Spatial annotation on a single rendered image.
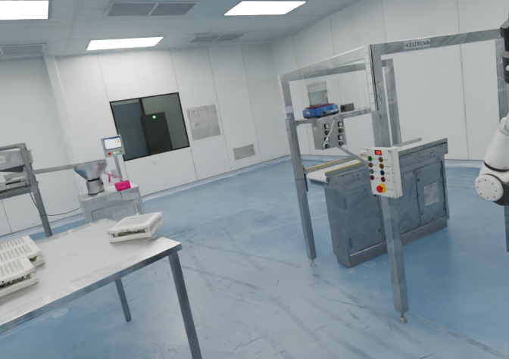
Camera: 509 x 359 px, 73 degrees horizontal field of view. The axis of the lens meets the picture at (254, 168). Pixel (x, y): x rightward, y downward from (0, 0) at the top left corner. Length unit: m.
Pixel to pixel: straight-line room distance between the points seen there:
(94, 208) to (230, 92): 4.67
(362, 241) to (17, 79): 5.97
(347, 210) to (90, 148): 5.23
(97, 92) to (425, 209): 5.76
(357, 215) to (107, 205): 2.73
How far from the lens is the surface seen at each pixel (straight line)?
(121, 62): 7.26
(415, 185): 3.33
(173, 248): 1.80
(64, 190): 7.01
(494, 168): 1.16
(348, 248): 2.93
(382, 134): 1.98
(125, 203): 4.26
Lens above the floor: 1.41
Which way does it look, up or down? 10 degrees down
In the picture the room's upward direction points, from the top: 10 degrees counter-clockwise
